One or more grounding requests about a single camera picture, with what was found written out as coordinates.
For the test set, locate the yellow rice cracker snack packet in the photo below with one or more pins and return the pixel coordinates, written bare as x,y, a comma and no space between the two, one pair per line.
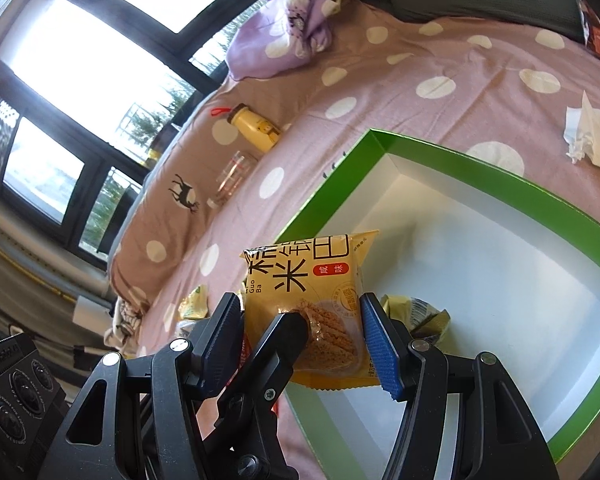
305,270

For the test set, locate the green cardboard box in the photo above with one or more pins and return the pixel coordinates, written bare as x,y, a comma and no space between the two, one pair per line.
480,260

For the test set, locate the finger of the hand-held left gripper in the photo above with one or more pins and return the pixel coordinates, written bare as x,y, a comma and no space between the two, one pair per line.
280,355

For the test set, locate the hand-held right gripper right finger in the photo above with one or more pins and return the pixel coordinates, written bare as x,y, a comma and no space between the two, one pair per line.
380,345

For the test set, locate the white crumpled tissue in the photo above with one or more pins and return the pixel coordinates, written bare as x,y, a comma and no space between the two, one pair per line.
595,130

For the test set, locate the dark bottle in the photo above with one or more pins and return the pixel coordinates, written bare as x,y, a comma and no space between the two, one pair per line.
162,147

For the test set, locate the pink polka-dot bed sheet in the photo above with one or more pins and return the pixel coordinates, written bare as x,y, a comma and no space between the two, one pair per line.
380,85

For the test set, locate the gold foil snack packet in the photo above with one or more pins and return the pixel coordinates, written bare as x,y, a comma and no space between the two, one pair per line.
420,317

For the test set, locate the patterned crumpled cloth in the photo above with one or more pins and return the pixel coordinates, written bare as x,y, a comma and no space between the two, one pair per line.
125,322

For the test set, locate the purple polka-dot cloth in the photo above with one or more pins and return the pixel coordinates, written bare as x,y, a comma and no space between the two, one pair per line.
280,30

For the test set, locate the small yellow-green snack packet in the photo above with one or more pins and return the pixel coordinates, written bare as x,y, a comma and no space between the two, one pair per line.
194,302

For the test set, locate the clear drinking glass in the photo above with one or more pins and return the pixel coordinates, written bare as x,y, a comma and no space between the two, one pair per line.
232,175

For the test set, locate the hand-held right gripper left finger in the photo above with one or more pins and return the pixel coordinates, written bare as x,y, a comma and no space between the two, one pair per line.
222,340

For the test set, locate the yellow bottle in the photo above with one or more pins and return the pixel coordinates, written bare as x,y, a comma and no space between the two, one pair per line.
252,127

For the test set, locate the black framed window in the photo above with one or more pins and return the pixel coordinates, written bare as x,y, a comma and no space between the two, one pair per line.
80,60

